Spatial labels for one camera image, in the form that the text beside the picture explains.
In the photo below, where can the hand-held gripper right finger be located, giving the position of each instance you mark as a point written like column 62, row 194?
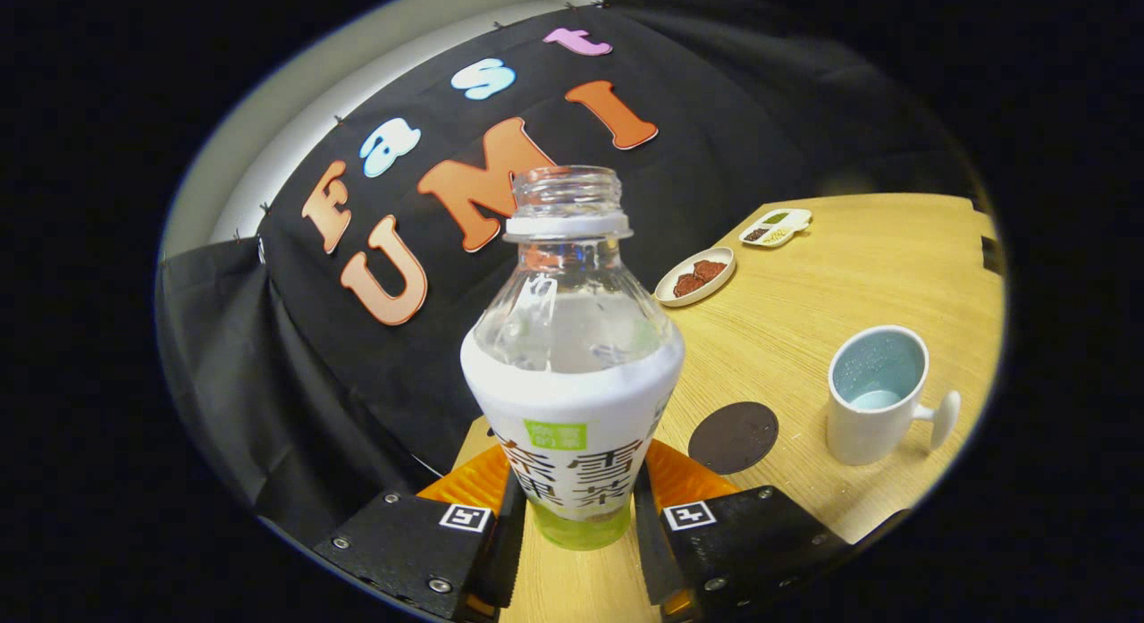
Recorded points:
column 648, row 556

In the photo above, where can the white divided dish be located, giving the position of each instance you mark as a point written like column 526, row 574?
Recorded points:
column 776, row 227

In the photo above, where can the wooden table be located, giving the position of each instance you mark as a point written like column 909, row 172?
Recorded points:
column 822, row 283

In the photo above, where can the red food pieces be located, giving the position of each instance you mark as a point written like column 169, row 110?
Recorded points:
column 699, row 277

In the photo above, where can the black table edge clamp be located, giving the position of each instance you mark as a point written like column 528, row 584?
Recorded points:
column 991, row 255

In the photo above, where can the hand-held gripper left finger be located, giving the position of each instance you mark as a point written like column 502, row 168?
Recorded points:
column 511, row 556

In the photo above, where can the clear juice bottle white label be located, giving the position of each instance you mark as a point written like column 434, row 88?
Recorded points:
column 572, row 399

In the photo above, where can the white cup blue inside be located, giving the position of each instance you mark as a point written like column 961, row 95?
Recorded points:
column 862, row 431

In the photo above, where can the dark round coaster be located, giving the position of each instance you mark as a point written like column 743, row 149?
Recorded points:
column 733, row 438

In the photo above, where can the round cream plate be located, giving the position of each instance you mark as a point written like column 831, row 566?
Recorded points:
column 666, row 290

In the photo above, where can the black backdrop cloth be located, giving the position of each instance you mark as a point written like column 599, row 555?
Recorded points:
column 295, row 382

